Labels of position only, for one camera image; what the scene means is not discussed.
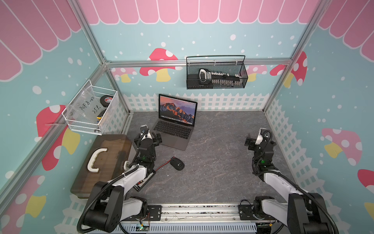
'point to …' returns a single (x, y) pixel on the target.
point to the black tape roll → (105, 100)
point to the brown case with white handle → (104, 161)
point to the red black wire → (163, 164)
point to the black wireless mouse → (177, 163)
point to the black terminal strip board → (138, 186)
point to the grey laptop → (176, 119)
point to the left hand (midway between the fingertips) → (149, 132)
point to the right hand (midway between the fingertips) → (257, 134)
